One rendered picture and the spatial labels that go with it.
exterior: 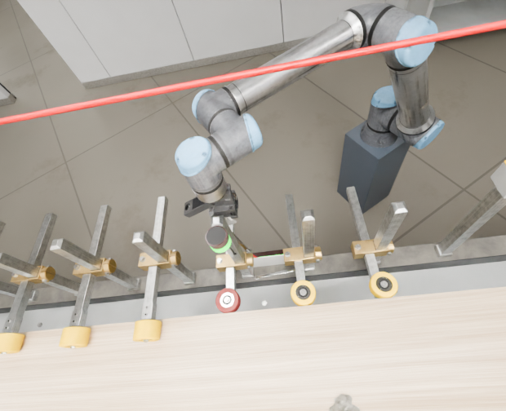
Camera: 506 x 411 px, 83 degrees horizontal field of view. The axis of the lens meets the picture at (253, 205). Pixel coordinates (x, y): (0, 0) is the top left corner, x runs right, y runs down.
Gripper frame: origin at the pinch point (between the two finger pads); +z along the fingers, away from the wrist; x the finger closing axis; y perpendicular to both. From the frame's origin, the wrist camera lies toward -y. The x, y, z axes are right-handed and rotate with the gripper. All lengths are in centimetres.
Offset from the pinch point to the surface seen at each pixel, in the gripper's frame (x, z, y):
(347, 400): -52, 10, 31
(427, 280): -16, 39, 73
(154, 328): -30.6, 5.0, -23.2
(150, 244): -8.5, -8.4, -20.8
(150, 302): -22.5, 5.1, -25.7
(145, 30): 261, 53, -94
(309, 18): 260, 74, 70
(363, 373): -46, 11, 37
